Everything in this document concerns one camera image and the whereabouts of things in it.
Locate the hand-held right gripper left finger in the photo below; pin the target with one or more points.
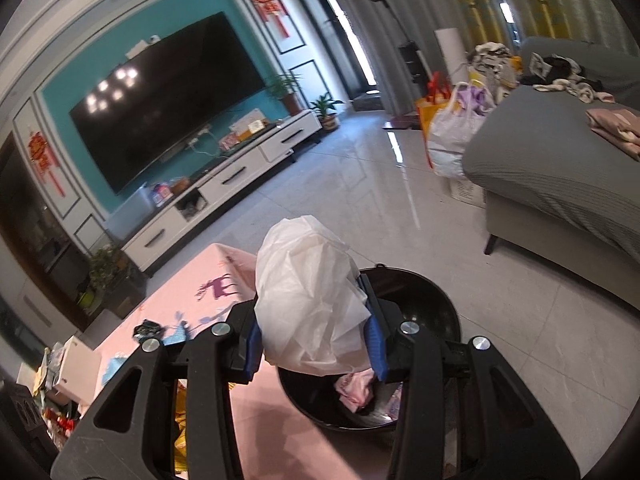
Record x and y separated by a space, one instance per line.
254 346

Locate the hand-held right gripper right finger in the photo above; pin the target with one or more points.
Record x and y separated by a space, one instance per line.
375 346

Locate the black trash bin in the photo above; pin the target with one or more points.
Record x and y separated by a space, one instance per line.
425 305

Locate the white tissue paper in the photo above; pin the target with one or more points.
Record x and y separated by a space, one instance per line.
305 300

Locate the pink crumpled wrapper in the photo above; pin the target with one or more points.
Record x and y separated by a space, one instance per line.
354 391

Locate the pink printed tablecloth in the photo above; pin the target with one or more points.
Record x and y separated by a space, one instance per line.
280 425

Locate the black crumpled wrapper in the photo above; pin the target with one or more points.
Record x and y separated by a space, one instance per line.
146 330

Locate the yellow wrapper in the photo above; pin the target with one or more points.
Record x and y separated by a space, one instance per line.
181 430

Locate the bushy plant in black pot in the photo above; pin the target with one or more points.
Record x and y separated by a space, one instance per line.
107 275

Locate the white box with hole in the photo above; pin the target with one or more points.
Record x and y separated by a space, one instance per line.
80 370

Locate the white tv cabinet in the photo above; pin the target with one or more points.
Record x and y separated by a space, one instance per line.
240 170

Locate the clear plastic box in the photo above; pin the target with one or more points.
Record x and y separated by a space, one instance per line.
132 215

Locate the orange white box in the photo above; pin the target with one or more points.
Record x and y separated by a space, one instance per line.
247 127

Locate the white bag with purple contents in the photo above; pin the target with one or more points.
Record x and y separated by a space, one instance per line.
457 130

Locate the orange shopping bag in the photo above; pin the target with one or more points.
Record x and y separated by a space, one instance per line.
425 112

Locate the small potted floor plant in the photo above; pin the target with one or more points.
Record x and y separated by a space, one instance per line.
326 110

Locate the dark wooden cabinet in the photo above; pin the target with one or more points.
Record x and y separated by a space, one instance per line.
35 240

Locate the grey sofa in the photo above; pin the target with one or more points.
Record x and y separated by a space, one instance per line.
540 160

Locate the potted plant in brown pot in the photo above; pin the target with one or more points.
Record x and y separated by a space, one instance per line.
286 91

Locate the large black television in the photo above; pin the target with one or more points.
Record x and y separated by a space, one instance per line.
165 100

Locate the white paper roll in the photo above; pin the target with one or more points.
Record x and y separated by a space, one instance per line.
450 52

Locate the heap of household clutter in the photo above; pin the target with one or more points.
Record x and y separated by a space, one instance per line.
492 62

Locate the pink folded cloth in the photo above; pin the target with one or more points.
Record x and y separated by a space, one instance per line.
615 125

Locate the pile of clothes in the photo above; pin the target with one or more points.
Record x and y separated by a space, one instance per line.
565 77

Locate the red knot wall decoration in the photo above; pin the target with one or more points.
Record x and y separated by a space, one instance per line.
42 155
269 2

